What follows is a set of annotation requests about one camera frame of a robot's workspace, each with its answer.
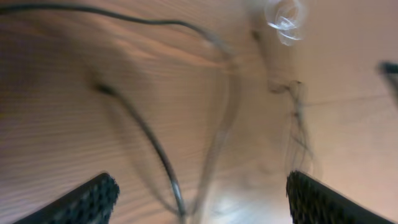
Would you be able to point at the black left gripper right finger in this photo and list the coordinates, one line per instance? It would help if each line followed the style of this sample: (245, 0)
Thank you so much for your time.
(311, 202)

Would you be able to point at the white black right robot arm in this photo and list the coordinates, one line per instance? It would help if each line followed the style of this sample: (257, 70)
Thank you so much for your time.
(389, 70)

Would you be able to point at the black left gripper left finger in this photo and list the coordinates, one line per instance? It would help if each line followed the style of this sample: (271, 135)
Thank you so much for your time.
(90, 203)

